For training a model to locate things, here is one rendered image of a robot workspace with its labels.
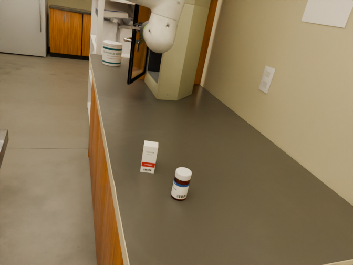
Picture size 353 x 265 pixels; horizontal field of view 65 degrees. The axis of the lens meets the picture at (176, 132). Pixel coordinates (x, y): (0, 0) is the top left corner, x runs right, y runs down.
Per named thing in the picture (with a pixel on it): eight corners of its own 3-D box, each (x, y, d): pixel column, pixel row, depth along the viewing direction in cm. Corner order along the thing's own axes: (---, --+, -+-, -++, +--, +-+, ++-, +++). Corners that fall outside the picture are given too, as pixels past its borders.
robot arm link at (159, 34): (144, 51, 96) (174, 59, 100) (154, 13, 91) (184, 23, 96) (137, 44, 108) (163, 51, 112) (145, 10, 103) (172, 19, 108)
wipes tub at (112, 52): (119, 62, 207) (121, 42, 201) (121, 67, 196) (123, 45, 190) (101, 60, 203) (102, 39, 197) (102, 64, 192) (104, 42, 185)
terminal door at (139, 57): (144, 73, 168) (154, 1, 152) (128, 85, 141) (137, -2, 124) (143, 73, 168) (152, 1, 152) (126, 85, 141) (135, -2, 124)
